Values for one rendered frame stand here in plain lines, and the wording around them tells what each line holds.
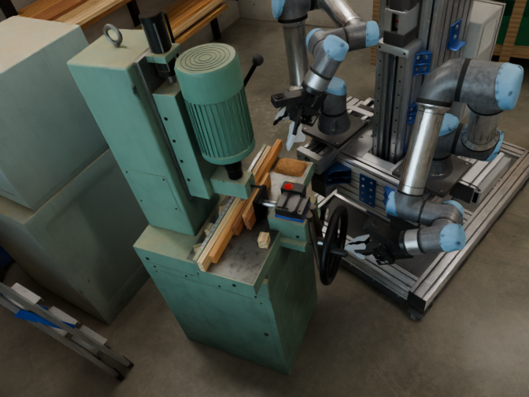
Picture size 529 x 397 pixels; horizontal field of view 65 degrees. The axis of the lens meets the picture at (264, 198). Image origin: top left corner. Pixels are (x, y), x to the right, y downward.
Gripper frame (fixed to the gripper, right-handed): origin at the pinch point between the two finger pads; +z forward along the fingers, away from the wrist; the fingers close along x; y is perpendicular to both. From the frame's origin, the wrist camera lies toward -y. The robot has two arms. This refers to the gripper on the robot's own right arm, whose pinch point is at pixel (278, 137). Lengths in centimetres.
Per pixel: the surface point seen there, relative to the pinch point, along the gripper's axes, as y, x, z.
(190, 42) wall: 56, 322, 87
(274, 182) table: 13.6, 7.9, 23.3
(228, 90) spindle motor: -26.7, -9.0, -14.2
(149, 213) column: -26, 14, 53
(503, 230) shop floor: 169, 7, 24
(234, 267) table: -6.4, -24.8, 37.2
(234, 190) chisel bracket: -7.6, -4.1, 21.5
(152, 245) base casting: -23, 5, 62
